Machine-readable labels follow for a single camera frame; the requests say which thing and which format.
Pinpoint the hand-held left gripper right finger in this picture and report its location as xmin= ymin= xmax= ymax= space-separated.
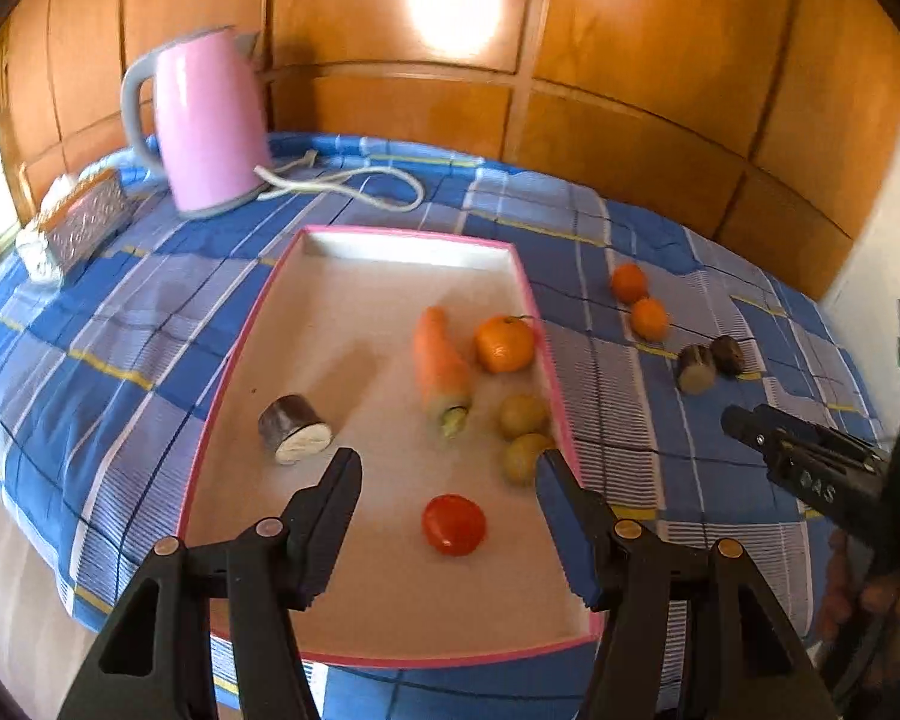
xmin=536 ymin=448 xmax=841 ymax=720

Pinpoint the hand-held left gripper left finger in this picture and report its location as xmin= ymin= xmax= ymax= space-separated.
xmin=58 ymin=448 xmax=364 ymax=720

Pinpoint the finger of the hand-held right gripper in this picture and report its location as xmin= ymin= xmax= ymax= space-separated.
xmin=721 ymin=405 xmax=803 ymax=470
xmin=751 ymin=403 xmax=892 ymax=462

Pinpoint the yellow-green round fruit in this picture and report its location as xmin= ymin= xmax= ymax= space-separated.
xmin=504 ymin=433 xmax=556 ymax=486
xmin=499 ymin=394 xmax=550 ymax=440

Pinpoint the pink-rimmed white tray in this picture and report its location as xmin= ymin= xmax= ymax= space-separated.
xmin=178 ymin=225 xmax=605 ymax=670

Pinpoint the dark purple eggplant piece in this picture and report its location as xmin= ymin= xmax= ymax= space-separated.
xmin=676 ymin=345 xmax=717 ymax=395
xmin=258 ymin=392 xmax=336 ymax=466

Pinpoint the red tomato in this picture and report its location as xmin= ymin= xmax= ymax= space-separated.
xmin=422 ymin=493 xmax=487 ymax=557

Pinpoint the orange carrot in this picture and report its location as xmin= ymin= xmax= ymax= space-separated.
xmin=412 ymin=306 xmax=475 ymax=440

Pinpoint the orange with stem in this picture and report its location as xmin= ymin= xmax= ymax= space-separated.
xmin=475 ymin=315 xmax=536 ymax=374

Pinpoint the person's right hand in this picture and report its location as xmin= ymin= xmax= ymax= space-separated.
xmin=820 ymin=529 xmax=900 ymax=691

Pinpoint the dark round fruit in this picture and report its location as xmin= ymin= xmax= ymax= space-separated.
xmin=711 ymin=335 xmax=747 ymax=377

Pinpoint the small orange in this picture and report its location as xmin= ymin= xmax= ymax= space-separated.
xmin=610 ymin=263 xmax=649 ymax=305
xmin=630 ymin=298 xmax=671 ymax=341

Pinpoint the blue plaid blanket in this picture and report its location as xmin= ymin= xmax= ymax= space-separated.
xmin=0 ymin=131 xmax=890 ymax=720

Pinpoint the wooden panelled wardrobe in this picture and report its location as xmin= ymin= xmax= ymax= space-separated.
xmin=0 ymin=0 xmax=900 ymax=301

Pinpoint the silver glitter tissue box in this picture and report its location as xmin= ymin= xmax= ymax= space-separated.
xmin=16 ymin=169 xmax=137 ymax=282

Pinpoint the pink electric kettle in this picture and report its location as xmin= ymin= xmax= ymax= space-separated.
xmin=121 ymin=26 xmax=275 ymax=220

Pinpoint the white power cord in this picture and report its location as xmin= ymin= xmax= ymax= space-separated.
xmin=255 ymin=151 xmax=425 ymax=212

